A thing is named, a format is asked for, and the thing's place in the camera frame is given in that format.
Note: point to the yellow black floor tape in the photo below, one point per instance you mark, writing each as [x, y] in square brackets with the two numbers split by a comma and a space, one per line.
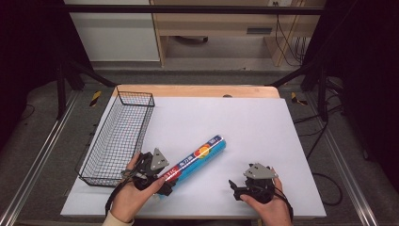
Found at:
[95, 98]
[296, 99]

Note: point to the person's left hand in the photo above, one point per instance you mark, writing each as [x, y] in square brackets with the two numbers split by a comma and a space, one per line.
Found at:
[128, 199]

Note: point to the person's right hand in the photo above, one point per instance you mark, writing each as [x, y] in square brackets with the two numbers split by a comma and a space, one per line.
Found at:
[274, 213]

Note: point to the dark curtain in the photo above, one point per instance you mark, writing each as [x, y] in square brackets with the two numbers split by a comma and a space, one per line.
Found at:
[28, 56]
[363, 78]

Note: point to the black metal stand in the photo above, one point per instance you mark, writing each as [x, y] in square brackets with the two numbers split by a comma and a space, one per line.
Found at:
[322, 94]
[61, 91]

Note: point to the aluminium floor rail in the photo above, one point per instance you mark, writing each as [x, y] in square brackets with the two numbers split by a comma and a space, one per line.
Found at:
[37, 157]
[345, 169]

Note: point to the blue plastic wrap box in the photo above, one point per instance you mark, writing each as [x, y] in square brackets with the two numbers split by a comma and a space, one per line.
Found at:
[197, 158]

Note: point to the white cabinet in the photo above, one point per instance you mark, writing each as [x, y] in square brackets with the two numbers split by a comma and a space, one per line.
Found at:
[116, 34]

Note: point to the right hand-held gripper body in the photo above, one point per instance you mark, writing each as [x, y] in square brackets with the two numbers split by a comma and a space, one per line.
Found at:
[259, 188]

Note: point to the white table mat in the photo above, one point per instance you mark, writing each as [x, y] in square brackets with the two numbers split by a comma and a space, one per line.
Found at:
[251, 135]

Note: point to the black horizontal crossbar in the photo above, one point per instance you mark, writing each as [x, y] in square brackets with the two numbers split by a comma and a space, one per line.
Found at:
[188, 9]

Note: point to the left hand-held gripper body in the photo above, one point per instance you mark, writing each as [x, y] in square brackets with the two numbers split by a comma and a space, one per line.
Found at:
[147, 168]

